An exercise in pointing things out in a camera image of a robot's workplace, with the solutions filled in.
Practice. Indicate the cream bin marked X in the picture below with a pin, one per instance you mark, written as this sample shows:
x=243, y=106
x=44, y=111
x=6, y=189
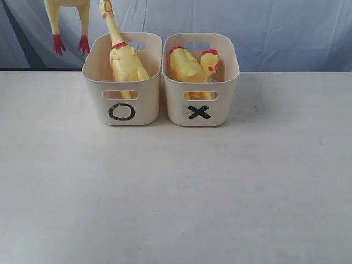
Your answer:
x=196, y=104

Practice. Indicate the small yellow rubber chicken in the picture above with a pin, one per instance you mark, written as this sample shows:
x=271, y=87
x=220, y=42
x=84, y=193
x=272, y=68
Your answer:
x=210, y=63

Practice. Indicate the cream bin marked O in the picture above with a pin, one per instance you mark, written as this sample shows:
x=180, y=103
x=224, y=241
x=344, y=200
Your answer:
x=124, y=103

